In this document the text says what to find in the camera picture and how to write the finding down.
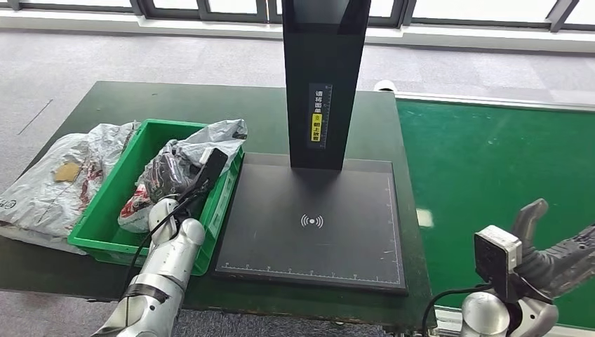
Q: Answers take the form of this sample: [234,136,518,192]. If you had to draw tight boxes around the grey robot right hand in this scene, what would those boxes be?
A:
[511,198,595,298]

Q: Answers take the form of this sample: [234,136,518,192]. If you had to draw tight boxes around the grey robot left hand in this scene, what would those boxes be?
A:
[146,153,201,199]

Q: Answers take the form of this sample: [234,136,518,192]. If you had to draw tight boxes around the grey white parcel red print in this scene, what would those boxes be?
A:
[117,119,248,234]

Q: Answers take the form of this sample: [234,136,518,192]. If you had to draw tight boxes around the green conveyor belt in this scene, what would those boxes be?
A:
[396,98,595,329]

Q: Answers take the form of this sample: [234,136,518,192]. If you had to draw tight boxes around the white parcel bag brown patch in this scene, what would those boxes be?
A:
[0,121,141,256]

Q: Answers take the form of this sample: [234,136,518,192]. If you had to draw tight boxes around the black inbound scanner machine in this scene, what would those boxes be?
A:
[213,0,409,296]

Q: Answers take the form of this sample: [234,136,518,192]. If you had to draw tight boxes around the dark green table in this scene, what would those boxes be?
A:
[0,81,437,329]

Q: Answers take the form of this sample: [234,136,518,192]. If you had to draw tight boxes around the green plastic crate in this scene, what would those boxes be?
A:
[67,119,245,276]

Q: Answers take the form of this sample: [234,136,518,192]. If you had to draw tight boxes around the yellow black ruler label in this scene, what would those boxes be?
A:
[308,82,334,150]

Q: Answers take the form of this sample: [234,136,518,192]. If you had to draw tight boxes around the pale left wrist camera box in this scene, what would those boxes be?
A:
[195,147,229,197]

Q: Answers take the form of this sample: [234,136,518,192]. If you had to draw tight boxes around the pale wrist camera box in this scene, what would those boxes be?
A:
[195,147,229,197]
[473,225,523,303]

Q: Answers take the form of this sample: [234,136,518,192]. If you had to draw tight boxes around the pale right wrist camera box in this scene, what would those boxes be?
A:
[473,225,523,303]

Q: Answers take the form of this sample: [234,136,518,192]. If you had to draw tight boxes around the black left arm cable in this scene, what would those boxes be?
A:
[121,185,206,298]

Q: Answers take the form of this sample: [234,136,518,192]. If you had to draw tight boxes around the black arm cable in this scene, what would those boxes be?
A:
[420,284,494,337]
[121,185,206,298]

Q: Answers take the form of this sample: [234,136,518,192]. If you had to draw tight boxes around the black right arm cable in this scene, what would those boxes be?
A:
[420,284,494,337]

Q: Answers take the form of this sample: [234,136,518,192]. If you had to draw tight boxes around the silver conveyor frame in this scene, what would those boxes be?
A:
[395,91,595,337]

